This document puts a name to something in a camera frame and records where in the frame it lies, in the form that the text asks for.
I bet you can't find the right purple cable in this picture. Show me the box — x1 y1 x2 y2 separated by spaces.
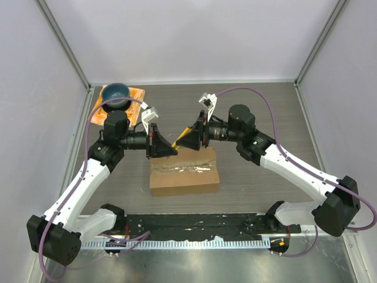
216 86 377 256

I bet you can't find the aluminium frame rail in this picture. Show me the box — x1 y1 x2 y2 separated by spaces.
78 215 357 235

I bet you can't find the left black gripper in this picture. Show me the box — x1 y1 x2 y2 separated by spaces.
119 123 177 160

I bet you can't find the purple cable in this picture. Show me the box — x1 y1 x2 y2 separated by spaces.
37 97 151 281
216 86 377 256

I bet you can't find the black round coaster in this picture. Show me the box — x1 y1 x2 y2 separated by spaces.
102 100 132 113

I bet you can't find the brown cardboard express box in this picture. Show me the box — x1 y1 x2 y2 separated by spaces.
150 147 220 197

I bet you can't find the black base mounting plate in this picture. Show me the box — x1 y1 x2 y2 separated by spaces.
106 213 302 242

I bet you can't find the orange checkered cloth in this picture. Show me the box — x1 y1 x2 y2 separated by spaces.
91 85 145 127

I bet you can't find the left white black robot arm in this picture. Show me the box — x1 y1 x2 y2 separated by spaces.
27 107 177 266

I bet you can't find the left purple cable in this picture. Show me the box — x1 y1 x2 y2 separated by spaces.
37 97 151 281

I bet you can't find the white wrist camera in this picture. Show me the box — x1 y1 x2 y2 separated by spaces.
199 93 217 121
141 102 159 134

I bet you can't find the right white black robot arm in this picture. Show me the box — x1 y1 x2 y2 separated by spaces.
176 104 360 236

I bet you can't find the white slotted cable duct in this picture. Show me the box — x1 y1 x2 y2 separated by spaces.
81 236 270 251

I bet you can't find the blue ceramic bowl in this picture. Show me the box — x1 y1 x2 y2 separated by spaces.
101 83 131 108

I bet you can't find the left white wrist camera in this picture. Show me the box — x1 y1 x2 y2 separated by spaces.
141 102 159 134

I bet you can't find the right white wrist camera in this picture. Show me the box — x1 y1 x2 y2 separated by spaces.
199 93 217 121

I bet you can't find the yellow utility knife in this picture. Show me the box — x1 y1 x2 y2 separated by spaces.
172 127 191 150

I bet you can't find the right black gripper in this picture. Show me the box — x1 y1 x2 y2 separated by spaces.
176 110 242 152

